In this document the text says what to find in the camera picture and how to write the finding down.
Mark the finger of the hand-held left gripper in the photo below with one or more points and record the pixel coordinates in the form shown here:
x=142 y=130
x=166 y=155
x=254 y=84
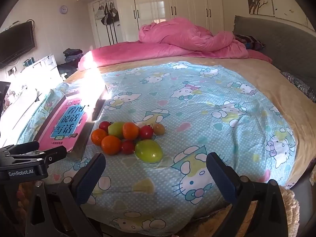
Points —
x=24 y=147
x=54 y=153

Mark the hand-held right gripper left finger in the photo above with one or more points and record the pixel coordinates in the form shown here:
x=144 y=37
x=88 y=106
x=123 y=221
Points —
x=88 y=180

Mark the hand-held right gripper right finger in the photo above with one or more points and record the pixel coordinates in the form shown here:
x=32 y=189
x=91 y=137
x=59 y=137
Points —
x=222 y=177

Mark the dark grey tray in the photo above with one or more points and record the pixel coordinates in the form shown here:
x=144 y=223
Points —
x=75 y=150

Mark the orange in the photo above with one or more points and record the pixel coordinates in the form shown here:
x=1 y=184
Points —
x=98 y=137
x=111 y=145
x=130 y=130

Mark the red tomato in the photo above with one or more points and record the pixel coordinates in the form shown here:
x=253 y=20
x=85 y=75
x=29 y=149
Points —
x=146 y=132
x=127 y=147
x=105 y=126

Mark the small green apple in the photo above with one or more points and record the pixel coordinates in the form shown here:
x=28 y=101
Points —
x=115 y=129

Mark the large green apple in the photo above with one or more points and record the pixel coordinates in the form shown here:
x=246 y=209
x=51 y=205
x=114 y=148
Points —
x=148 y=151

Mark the brown-green kiwi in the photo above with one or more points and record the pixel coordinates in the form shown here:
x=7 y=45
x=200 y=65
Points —
x=159 y=129

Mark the pink book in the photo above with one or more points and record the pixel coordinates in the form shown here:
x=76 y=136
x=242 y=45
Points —
x=64 y=126

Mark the white dresser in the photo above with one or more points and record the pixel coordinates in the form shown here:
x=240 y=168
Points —
x=29 y=88

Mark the beige fluffy rug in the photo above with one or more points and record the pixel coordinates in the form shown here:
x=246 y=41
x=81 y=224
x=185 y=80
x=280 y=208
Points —
x=290 y=202

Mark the blue cartoon cat printed blanket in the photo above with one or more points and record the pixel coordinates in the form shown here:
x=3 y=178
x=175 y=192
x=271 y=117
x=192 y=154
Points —
x=197 y=103

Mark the pile of folded clothes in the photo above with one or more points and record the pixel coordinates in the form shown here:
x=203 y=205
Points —
x=72 y=55

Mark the black television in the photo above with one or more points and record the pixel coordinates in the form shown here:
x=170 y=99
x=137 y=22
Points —
x=14 y=43

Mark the pink fleece bedsheet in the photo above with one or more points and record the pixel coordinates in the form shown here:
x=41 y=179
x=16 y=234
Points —
x=118 y=54

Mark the dark patterned pillow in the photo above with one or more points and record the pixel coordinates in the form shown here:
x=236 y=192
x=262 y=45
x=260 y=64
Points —
x=298 y=84

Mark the dark striped pillow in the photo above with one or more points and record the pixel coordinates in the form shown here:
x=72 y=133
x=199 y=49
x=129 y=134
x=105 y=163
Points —
x=251 y=42

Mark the crumpled pink duvet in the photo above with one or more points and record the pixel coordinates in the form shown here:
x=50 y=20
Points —
x=192 y=35

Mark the grey quilted headboard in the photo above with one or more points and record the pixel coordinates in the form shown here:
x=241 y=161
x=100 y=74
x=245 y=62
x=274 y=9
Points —
x=284 y=44

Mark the hanging bags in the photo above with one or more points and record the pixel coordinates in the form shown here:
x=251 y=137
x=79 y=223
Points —
x=107 y=14

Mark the white wardrobe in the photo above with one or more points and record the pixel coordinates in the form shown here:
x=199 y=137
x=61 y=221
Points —
x=185 y=2

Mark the wall power outlet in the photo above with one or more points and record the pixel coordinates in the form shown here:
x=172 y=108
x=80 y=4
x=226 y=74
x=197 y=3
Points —
x=11 y=71

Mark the round wall clock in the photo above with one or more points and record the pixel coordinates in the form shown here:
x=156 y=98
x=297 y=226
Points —
x=63 y=9

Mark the tree wall painting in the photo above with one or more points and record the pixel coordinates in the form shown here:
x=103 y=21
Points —
x=271 y=0

